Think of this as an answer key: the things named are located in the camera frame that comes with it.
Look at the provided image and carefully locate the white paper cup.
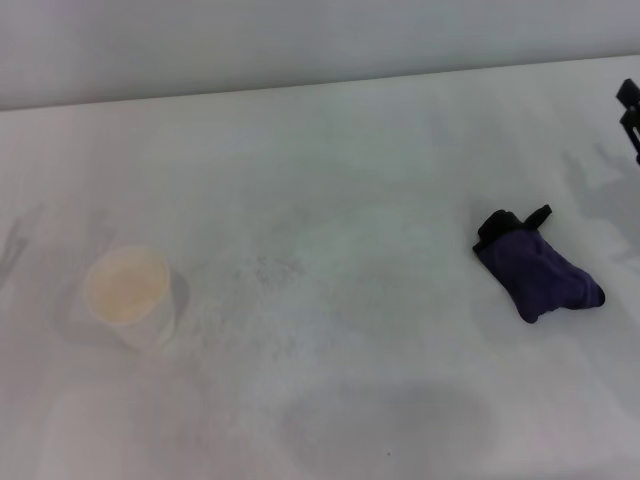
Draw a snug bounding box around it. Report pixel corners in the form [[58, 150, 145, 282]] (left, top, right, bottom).
[[84, 244, 177, 351]]

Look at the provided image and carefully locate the purple rag with black trim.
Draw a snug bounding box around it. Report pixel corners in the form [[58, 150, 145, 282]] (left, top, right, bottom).
[[471, 203, 607, 325]]

